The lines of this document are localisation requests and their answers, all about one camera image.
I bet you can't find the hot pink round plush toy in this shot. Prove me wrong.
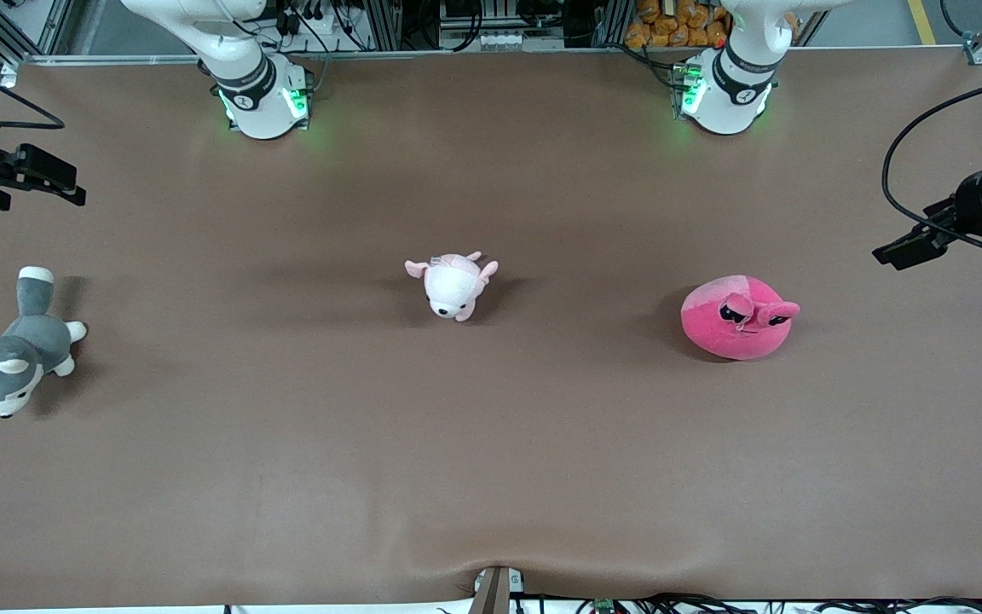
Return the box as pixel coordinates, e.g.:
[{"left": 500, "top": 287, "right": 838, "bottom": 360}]
[{"left": 680, "top": 274, "right": 801, "bottom": 362}]

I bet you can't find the grey white husky plush toy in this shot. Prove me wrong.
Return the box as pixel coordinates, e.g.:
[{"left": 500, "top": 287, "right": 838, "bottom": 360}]
[{"left": 0, "top": 266, "right": 88, "bottom": 419}]

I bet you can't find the pale pink white plush toy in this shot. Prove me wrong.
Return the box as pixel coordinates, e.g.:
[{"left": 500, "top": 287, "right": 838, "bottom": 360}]
[{"left": 404, "top": 251, "right": 500, "bottom": 323}]

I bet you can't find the orange snack bag pile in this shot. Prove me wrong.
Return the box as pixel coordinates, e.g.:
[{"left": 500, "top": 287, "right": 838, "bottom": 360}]
[{"left": 625, "top": 0, "right": 731, "bottom": 49}]

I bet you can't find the white power strip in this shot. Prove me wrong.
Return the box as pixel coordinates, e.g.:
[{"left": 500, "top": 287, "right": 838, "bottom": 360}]
[{"left": 481, "top": 30, "right": 563, "bottom": 51}]

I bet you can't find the brown table cover mat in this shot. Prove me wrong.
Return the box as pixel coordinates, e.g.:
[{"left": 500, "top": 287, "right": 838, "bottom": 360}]
[{"left": 0, "top": 47, "right": 982, "bottom": 611}]

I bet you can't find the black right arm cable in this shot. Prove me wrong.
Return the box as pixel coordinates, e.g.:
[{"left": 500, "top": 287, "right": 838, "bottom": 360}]
[{"left": 0, "top": 51, "right": 66, "bottom": 134}]

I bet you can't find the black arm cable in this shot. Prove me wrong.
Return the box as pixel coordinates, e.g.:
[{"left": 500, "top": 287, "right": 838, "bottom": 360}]
[
  {"left": 0, "top": 51, "right": 66, "bottom": 134},
  {"left": 881, "top": 72, "right": 982, "bottom": 258}
]

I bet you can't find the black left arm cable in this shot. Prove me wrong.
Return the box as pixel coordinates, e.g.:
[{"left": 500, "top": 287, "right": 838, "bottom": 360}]
[{"left": 881, "top": 72, "right": 982, "bottom": 258}]

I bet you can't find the aluminium table edge rail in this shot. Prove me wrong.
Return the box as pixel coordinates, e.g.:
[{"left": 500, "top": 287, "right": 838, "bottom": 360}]
[{"left": 18, "top": 48, "right": 681, "bottom": 67}]

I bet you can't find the metal clamp bracket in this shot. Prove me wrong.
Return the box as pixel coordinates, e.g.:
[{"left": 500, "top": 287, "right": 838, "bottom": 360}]
[{"left": 469, "top": 565, "right": 526, "bottom": 614}]

